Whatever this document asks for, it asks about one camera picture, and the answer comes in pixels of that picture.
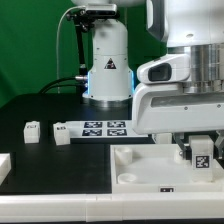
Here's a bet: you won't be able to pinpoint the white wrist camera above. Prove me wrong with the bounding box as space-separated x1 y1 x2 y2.
137 54 190 84

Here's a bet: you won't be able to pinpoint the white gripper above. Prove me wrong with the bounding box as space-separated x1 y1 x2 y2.
132 83 224 160

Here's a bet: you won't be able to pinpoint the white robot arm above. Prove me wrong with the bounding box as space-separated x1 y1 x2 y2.
71 0 224 134

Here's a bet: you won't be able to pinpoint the white left fence piece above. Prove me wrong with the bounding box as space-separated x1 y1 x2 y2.
0 153 11 185

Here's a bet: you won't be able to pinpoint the grey cable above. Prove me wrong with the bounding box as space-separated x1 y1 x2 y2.
55 5 84 94

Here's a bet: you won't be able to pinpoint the white square tabletop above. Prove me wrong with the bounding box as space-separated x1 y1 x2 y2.
110 144 224 193

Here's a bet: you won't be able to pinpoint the white front fence bar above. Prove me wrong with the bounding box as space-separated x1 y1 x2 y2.
0 192 224 223

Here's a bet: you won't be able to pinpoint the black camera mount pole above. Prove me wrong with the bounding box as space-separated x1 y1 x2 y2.
66 10 94 76

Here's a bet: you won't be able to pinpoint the black base cables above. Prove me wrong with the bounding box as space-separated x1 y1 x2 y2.
38 75 89 95

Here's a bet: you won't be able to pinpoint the grey background camera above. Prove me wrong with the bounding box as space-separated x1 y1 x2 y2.
85 4 117 16

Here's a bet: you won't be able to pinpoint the white marker sheet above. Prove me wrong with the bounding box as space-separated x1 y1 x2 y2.
66 120 143 138

